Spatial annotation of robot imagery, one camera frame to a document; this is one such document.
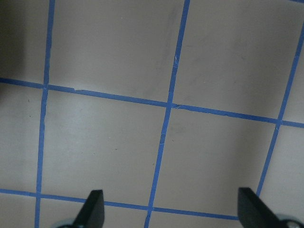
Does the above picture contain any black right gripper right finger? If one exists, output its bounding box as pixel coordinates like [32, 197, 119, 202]
[237, 187, 285, 228]

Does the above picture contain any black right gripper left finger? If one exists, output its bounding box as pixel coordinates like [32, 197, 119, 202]
[72, 190, 105, 228]

